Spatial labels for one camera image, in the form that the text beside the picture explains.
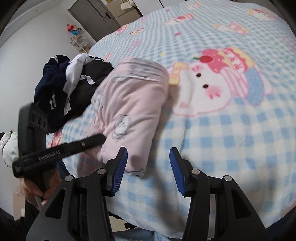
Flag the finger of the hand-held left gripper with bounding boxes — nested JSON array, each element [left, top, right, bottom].
[[61, 134, 107, 154]]

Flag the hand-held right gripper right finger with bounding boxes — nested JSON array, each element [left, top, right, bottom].
[[169, 147, 270, 241]]

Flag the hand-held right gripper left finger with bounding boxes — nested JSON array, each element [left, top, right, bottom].
[[25, 147, 128, 241]]

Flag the pink printed pants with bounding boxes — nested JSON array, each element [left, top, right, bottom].
[[89, 57, 170, 178]]

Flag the person's left hand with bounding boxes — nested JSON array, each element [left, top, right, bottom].
[[21, 170, 62, 210]]

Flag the white and black printed cloth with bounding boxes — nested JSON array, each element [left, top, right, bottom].
[[0, 131, 20, 172]]

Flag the blue checked printed blanket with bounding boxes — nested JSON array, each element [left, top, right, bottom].
[[45, 0, 296, 237]]

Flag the black garment with white stripes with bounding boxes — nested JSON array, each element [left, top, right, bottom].
[[47, 56, 114, 133]]

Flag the navy garment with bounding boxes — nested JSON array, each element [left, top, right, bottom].
[[34, 55, 71, 112]]

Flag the person's navy trouser leg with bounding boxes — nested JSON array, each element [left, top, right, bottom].
[[0, 202, 35, 241]]

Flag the white shelf rack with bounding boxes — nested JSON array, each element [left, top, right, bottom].
[[70, 35, 92, 54]]

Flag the grey door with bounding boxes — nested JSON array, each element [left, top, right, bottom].
[[68, 0, 121, 43]]

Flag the colourful wall plush toy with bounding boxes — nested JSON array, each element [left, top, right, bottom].
[[66, 24, 82, 36]]

